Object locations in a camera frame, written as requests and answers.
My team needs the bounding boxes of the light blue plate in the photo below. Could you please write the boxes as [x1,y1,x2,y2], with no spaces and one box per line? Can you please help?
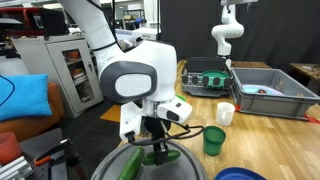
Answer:
[241,84,285,97]

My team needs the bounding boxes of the green plate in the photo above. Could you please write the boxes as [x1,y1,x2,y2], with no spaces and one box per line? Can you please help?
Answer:
[199,69,232,90]

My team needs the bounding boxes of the black curtain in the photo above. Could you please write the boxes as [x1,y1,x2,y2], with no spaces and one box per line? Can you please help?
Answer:
[159,0,320,73]

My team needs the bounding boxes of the dark grey work stand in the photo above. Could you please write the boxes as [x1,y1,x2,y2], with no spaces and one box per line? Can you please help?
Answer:
[19,127,86,180]

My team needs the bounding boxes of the orange floor mat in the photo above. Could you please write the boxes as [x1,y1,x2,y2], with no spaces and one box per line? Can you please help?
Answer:
[99,104,123,124]

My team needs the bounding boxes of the grey plastic bin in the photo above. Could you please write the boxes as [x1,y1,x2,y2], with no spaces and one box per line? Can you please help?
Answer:
[229,67,320,121]

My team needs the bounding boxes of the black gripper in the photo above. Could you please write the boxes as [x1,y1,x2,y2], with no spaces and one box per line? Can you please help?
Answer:
[143,115,173,167]

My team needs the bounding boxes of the white plastic cup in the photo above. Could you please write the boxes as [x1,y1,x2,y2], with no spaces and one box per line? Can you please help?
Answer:
[215,101,236,127]

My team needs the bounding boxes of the black cable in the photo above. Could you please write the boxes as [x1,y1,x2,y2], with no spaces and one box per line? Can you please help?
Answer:
[127,123,205,147]

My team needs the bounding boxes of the large grey plate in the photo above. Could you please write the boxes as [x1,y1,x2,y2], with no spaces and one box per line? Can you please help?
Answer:
[90,138,209,180]

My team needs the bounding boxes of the aluminium extrusion profiles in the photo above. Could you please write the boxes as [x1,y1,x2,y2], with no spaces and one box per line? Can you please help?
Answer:
[0,155,35,180]

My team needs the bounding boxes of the red cup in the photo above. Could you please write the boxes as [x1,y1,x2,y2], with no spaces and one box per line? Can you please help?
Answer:
[0,131,24,166]

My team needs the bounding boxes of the clear plastic storage box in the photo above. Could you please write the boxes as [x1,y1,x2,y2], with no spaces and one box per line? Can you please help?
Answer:
[114,27,160,51]

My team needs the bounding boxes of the light green cucumber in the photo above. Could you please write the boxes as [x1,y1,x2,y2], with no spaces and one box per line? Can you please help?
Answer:
[116,146,146,180]

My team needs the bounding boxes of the orange sofa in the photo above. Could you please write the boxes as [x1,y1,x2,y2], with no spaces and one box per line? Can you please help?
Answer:
[0,82,65,143]

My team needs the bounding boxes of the wooden side table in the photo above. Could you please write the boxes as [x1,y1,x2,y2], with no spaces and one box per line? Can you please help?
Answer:
[289,62,320,82]

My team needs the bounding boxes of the red metal shelf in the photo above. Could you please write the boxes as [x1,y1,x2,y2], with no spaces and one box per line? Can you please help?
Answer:
[0,6,46,38]

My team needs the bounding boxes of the blue pillow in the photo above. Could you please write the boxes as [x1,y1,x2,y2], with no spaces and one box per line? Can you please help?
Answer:
[0,73,53,123]

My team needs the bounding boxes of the green plastic cup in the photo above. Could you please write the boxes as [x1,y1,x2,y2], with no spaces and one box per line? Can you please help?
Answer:
[202,125,227,157]

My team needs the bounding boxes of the dark grey dish rack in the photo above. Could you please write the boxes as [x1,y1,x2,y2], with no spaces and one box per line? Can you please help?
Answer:
[180,56,234,98]

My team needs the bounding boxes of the grey metal cabinet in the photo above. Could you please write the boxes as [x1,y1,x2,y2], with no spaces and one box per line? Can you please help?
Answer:
[11,32,105,119]

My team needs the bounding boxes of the blue bowl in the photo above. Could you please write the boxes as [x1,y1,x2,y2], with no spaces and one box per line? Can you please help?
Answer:
[214,166,268,180]

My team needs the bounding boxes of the hammer with orange handle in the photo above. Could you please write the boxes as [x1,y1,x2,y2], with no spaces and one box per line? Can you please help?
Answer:
[33,138,73,167]

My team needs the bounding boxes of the dark green zucchini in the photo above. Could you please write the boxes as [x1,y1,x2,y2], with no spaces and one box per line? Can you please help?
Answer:
[142,149,182,167]

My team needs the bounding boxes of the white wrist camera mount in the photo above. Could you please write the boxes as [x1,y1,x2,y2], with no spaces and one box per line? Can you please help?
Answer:
[119,101,148,142]

